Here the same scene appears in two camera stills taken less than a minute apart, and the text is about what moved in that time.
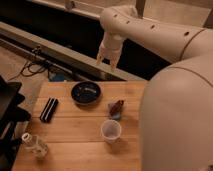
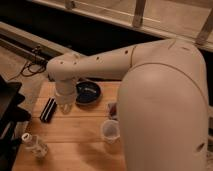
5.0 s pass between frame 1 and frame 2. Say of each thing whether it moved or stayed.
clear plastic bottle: stayed
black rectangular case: stayed
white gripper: moved
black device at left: stayed
